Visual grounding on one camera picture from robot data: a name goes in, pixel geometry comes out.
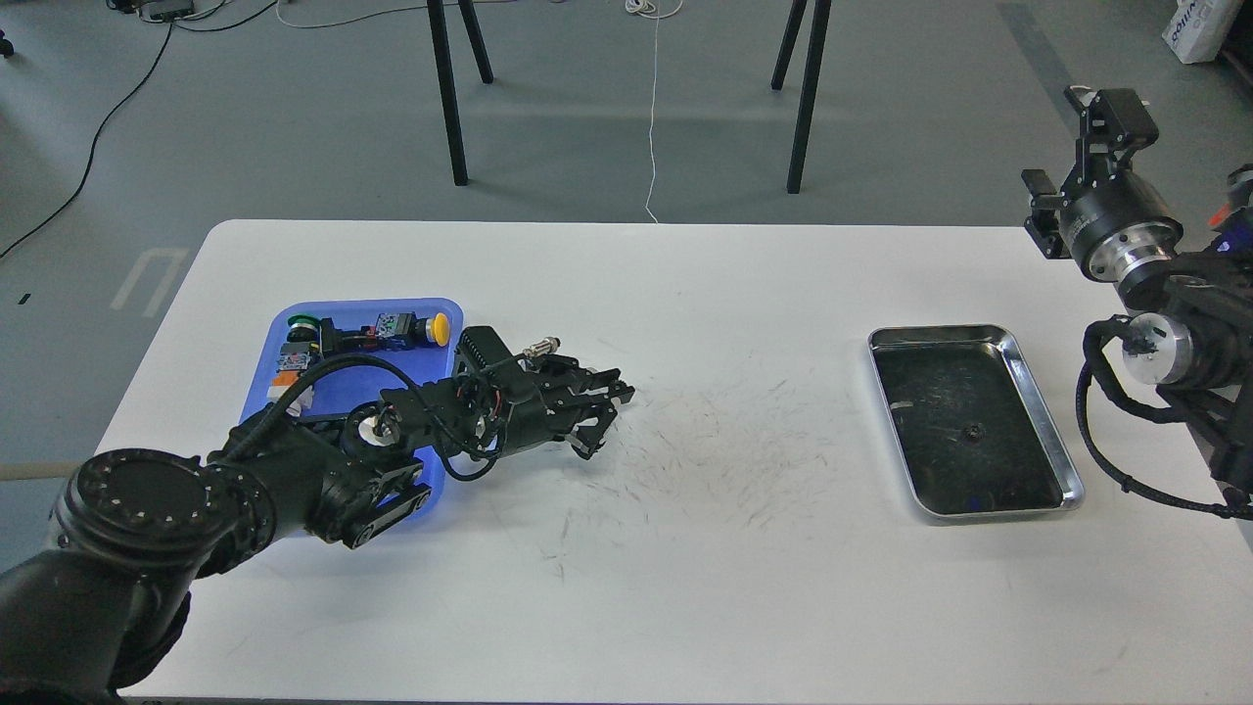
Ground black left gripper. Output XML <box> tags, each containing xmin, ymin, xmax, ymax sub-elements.
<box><xmin>489</xmin><ymin>354</ymin><xmax>637</xmax><ymax>460</ymax></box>

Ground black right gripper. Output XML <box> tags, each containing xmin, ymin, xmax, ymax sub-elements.
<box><xmin>1021</xmin><ymin>86</ymin><xmax>1183</xmax><ymax>286</ymax></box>

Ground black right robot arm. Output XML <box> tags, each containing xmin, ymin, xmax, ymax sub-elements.
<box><xmin>1021</xmin><ymin>85</ymin><xmax>1252</xmax><ymax>521</ymax></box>

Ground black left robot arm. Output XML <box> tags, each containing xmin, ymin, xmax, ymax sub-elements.
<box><xmin>1</xmin><ymin>326</ymin><xmax>634</xmax><ymax>704</ymax></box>

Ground industrial push button assembly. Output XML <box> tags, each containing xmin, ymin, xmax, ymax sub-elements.
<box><xmin>246</xmin><ymin>299</ymin><xmax>462</xmax><ymax>414</ymax></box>

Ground blue plastic tray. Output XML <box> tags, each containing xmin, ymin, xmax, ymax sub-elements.
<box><xmin>223</xmin><ymin>336</ymin><xmax>459</xmax><ymax>543</ymax></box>

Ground silver metal tray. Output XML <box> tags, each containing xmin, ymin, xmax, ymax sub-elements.
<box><xmin>867</xmin><ymin>324</ymin><xmax>1085</xmax><ymax>525</ymax></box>

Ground black table legs right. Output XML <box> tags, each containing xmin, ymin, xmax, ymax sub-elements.
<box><xmin>769</xmin><ymin>1</ymin><xmax>833</xmax><ymax>195</ymax></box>

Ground black table legs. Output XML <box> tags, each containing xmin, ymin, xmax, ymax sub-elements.
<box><xmin>769</xmin><ymin>1</ymin><xmax>833</xmax><ymax>195</ymax></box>
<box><xmin>426</xmin><ymin>1</ymin><xmax>495</xmax><ymax>187</ymax></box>

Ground black table legs left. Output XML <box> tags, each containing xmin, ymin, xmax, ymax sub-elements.
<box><xmin>426</xmin><ymin>1</ymin><xmax>495</xmax><ymax>187</ymax></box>

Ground white cable on floor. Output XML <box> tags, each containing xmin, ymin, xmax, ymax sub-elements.
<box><xmin>623</xmin><ymin>0</ymin><xmax>683</xmax><ymax>224</ymax></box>

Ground black cable on floor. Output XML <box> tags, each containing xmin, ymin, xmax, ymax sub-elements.
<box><xmin>0</xmin><ymin>0</ymin><xmax>279</xmax><ymax>260</ymax></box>

